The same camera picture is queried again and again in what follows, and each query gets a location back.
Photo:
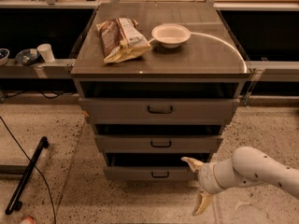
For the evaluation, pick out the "brown chip bag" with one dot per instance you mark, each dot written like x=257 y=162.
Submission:
x=121 y=41

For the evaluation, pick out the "grey drawer cabinet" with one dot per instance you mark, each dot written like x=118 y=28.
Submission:
x=207 y=66

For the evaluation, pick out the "black metal bar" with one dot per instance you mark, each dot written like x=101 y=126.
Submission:
x=25 y=171

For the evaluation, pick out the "grey metal shelf rail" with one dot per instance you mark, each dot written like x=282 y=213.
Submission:
x=60 y=69

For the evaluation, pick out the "grey middle drawer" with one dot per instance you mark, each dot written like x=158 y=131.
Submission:
x=158 y=143

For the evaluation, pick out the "grey drawer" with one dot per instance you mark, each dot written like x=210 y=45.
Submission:
x=151 y=166
x=159 y=110
x=158 y=143

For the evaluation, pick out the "white paper cup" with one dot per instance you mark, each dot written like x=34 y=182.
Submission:
x=45 y=51

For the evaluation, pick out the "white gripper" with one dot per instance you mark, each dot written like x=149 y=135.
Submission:
x=206 y=178

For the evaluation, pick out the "white paper bowl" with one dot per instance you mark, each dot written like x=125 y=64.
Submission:
x=171 y=35

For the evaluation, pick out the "dark blue bowl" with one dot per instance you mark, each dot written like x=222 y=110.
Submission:
x=28 y=56

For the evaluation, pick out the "grey top drawer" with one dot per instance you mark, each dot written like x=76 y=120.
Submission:
x=159 y=110

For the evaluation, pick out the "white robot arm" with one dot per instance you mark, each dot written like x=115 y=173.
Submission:
x=248 y=167

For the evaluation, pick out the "red white object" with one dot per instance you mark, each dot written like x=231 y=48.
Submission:
x=28 y=220

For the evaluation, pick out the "blue white bowl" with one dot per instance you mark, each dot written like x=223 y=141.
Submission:
x=4 y=53

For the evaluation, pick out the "grey bottom drawer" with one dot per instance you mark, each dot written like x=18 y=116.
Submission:
x=151 y=166

